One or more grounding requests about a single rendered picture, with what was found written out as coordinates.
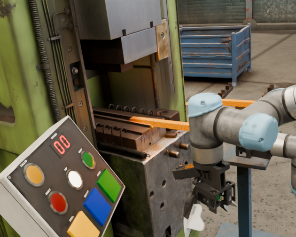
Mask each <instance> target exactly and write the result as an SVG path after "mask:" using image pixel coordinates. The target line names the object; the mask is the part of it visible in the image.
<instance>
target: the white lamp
mask: <svg viewBox="0 0 296 237"><path fill-rule="evenodd" d="M69 180H70V182H71V184H72V185H73V186H75V187H80V186H81V178H80V176H79V175H78V174H77V173H76V172H74V171H71V172H70V173H69Z"/></svg>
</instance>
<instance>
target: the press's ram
mask: <svg viewBox="0 0 296 237"><path fill-rule="evenodd" d="M73 6H74V11H75V16H76V21H77V27H78V34H79V39H80V40H113V39H116V38H119V37H122V36H123V35H128V34H132V33H135V32H139V31H142V30H145V29H148V28H150V27H155V26H158V25H161V24H162V18H161V8H160V0H73Z"/></svg>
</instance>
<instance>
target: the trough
mask: <svg viewBox="0 0 296 237"><path fill-rule="evenodd" d="M93 114H96V115H102V116H107V117H112V118H117V119H124V120H129V121H130V118H132V117H128V116H122V115H117V114H111V113H106V112H100V111H93Z"/></svg>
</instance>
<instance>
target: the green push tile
mask: <svg viewBox="0 0 296 237"><path fill-rule="evenodd" d="M96 183H97V185H98V186H99V187H100V188H101V190H102V191H103V192H104V193H105V194H106V196H107V197H108V198H109V199H110V201H111V202H112V203H113V202H115V200H116V198H117V196H118V194H119V192H120V189H121V186H120V185H119V183H118V182H117V181H116V180H115V178H114V177H113V176H112V175H111V173H110V172H109V171H108V170H107V169H104V170H103V172H102V174H101V175H100V177H99V179H98V181H97V182H96Z"/></svg>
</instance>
